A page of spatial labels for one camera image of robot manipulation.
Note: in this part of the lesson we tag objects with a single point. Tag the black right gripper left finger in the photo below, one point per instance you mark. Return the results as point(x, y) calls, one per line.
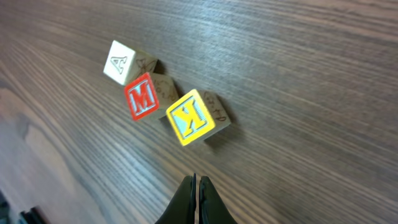
point(181, 209)

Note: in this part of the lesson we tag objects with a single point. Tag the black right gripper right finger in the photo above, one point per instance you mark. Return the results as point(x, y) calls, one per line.
point(212, 210)

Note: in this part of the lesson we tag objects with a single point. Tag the yellow K wooden block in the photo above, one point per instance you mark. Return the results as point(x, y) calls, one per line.
point(196, 116)

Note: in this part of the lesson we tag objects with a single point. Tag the red M wooden block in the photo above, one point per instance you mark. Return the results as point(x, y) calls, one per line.
point(149, 95)

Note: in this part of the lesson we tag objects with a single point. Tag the teal picture wooden block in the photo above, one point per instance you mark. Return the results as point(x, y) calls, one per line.
point(124, 64)

